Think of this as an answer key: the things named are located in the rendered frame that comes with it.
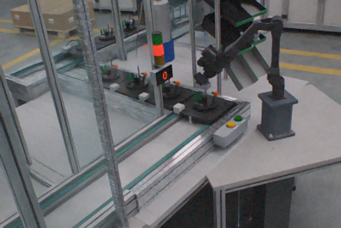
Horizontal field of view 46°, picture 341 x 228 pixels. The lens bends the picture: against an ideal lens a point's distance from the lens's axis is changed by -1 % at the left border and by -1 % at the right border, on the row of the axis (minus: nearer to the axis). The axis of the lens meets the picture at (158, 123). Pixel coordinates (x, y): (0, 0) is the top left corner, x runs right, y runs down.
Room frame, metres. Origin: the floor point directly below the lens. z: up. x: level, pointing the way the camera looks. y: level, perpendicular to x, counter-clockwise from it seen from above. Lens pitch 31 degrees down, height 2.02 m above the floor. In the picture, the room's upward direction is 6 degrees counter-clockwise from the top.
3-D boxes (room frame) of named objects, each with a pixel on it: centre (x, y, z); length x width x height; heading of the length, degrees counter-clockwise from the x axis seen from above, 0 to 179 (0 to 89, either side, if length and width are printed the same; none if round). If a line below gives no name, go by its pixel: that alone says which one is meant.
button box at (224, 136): (1.67, -0.35, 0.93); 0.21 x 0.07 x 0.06; 136
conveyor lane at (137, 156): (1.68, -0.03, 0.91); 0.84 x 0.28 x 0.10; 136
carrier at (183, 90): (2.06, -0.07, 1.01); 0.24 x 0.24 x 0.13; 46
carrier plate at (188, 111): (1.88, -0.25, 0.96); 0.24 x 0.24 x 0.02; 46
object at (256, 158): (1.77, -0.58, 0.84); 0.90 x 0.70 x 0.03; 100
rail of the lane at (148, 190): (1.58, -0.17, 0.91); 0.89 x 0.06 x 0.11; 136
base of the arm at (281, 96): (1.73, -0.59, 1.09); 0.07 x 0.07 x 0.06; 10
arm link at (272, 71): (1.73, -0.57, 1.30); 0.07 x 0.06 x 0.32; 163
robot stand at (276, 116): (1.73, -0.59, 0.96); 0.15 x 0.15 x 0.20; 10
